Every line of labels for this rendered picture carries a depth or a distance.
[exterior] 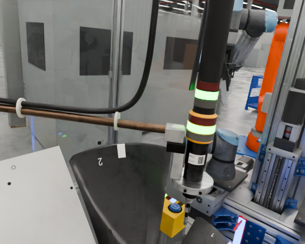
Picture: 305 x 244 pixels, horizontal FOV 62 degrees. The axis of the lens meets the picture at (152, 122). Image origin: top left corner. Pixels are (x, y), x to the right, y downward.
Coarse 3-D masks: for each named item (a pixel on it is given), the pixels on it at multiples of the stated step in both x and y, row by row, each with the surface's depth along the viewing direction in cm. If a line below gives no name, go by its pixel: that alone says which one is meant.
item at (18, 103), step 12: (156, 0) 35; (156, 12) 35; (156, 24) 36; (144, 72) 38; (144, 84) 38; (48, 108) 42; (60, 108) 41; (72, 108) 41; (84, 108) 41; (96, 108) 41; (108, 108) 41; (120, 108) 40
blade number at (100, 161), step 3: (99, 156) 55; (102, 156) 55; (96, 159) 55; (99, 159) 55; (102, 159) 55; (96, 162) 55; (99, 162) 55; (102, 162) 55; (96, 165) 55; (99, 165) 55; (102, 165) 55; (105, 165) 55
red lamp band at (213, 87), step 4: (200, 84) 37; (204, 84) 36; (208, 84) 36; (212, 84) 36; (216, 84) 36; (200, 88) 37; (204, 88) 36; (208, 88) 36; (212, 88) 36; (216, 88) 36
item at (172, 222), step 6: (168, 204) 98; (168, 210) 95; (180, 210) 95; (162, 216) 94; (168, 216) 92; (174, 216) 92; (180, 216) 94; (162, 222) 95; (168, 222) 93; (174, 222) 91; (180, 222) 95; (162, 228) 96; (168, 228) 93; (174, 228) 93; (180, 228) 97; (168, 234) 94; (174, 234) 94
